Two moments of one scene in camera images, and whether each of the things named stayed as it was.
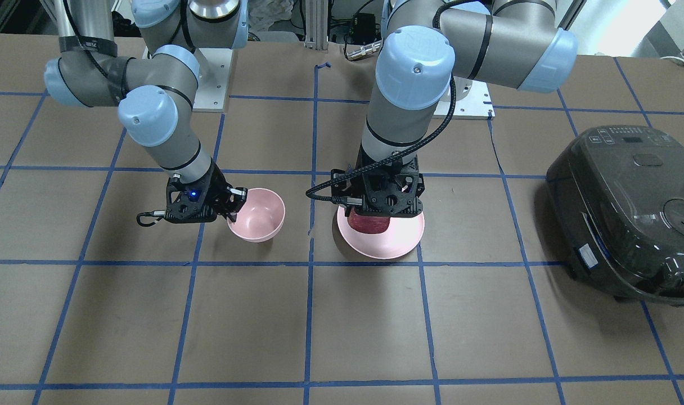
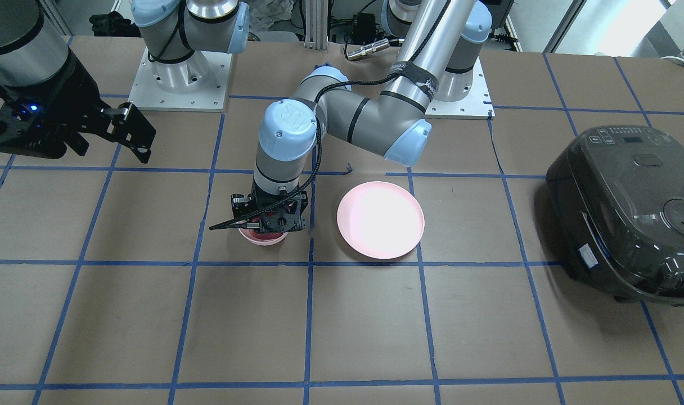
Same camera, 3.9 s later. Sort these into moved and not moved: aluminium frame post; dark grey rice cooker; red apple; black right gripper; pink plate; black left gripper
Moved: red apple; black right gripper; black left gripper
Not moved: dark grey rice cooker; aluminium frame post; pink plate
